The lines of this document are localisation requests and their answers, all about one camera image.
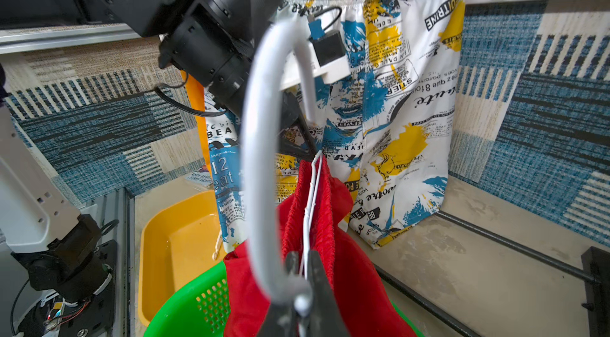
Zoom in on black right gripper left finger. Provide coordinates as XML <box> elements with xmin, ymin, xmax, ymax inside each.
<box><xmin>257</xmin><ymin>251</ymin><xmax>300</xmax><ymax>337</ymax></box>

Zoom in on black clothes rack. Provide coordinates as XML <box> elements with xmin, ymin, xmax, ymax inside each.
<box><xmin>369</xmin><ymin>212</ymin><xmax>609</xmax><ymax>336</ymax></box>

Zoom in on white blue patterned shorts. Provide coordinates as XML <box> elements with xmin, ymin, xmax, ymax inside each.
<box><xmin>203</xmin><ymin>0</ymin><xmax>470</xmax><ymax>254</ymax></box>

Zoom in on yellow plastic tray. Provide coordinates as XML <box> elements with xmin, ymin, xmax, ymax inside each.
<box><xmin>138</xmin><ymin>191</ymin><xmax>226</xmax><ymax>327</ymax></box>

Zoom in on red shorts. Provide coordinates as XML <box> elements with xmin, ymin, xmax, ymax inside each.
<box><xmin>223</xmin><ymin>161</ymin><xmax>416</xmax><ymax>336</ymax></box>

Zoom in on green plastic basket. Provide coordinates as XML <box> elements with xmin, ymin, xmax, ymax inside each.
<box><xmin>142</xmin><ymin>260</ymin><xmax>425</xmax><ymax>337</ymax></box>

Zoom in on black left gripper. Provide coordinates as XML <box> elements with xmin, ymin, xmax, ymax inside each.
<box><xmin>278</xmin><ymin>92</ymin><xmax>318</xmax><ymax>161</ymax></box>

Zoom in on white plastic hanger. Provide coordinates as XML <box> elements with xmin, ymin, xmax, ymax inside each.
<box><xmin>241</xmin><ymin>18</ymin><xmax>319</xmax><ymax>336</ymax></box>

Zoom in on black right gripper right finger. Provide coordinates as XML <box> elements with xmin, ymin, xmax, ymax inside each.
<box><xmin>307</xmin><ymin>250</ymin><xmax>349</xmax><ymax>337</ymax></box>

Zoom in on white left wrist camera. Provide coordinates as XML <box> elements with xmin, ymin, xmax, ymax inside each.
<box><xmin>280</xmin><ymin>17</ymin><xmax>351</xmax><ymax>91</ymax></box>

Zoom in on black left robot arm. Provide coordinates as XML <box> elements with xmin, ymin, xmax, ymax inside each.
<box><xmin>1</xmin><ymin>0</ymin><xmax>282</xmax><ymax>302</ymax></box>

